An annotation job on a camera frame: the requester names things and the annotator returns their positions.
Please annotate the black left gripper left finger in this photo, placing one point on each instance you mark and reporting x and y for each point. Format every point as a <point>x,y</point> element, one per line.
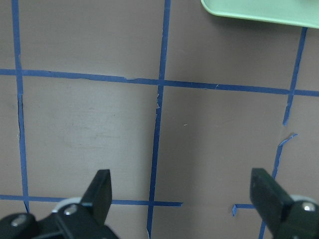
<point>70,220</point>

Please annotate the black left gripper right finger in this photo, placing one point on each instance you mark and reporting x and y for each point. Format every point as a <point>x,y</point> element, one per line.
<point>286,216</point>

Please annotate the light green plastic tray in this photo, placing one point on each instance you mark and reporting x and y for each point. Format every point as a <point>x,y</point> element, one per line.
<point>304,13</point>

